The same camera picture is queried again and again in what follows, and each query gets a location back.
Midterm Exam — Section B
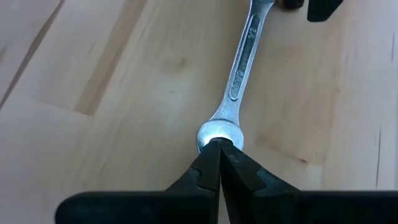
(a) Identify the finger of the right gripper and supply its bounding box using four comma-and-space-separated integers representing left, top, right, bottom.
282, 0, 305, 10
306, 0, 345, 22

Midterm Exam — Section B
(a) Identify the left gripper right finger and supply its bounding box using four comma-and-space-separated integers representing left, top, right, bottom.
221, 140, 398, 224

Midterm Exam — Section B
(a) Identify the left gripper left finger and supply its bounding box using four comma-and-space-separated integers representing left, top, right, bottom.
55, 139, 221, 224

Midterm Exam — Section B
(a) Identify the large chrome combination wrench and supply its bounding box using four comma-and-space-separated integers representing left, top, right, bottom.
195, 0, 276, 155

